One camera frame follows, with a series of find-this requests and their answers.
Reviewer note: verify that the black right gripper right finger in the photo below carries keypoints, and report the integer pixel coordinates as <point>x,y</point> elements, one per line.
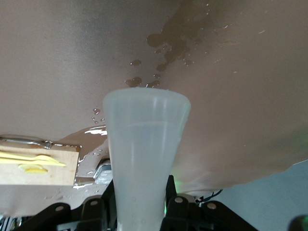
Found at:
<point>176,214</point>

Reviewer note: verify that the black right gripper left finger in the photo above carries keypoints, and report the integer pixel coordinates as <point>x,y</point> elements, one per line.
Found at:
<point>96,216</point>

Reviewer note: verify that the translucent squeeze bottle orange cap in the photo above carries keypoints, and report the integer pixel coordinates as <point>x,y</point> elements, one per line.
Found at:
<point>144,144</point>

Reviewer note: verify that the yellow plastic knife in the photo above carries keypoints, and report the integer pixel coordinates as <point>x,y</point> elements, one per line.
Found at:
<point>48,162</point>

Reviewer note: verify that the lemon slice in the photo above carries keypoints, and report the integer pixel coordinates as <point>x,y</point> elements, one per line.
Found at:
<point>36,170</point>
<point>25,165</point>

